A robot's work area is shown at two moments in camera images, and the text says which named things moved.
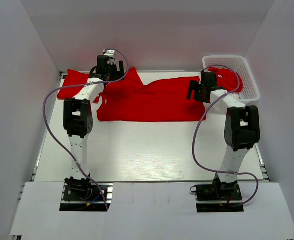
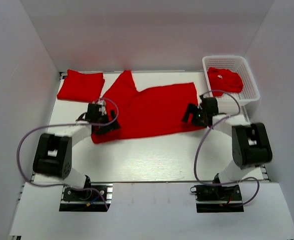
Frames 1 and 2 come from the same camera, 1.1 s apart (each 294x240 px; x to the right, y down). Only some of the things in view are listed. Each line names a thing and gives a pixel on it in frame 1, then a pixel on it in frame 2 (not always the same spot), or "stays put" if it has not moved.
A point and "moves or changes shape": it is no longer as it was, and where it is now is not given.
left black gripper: (119, 75) to (112, 126)
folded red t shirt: (73, 77) stays put
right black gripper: (193, 84) to (191, 109)
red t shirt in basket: (228, 79) stays put
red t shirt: (128, 99) moves or changes shape
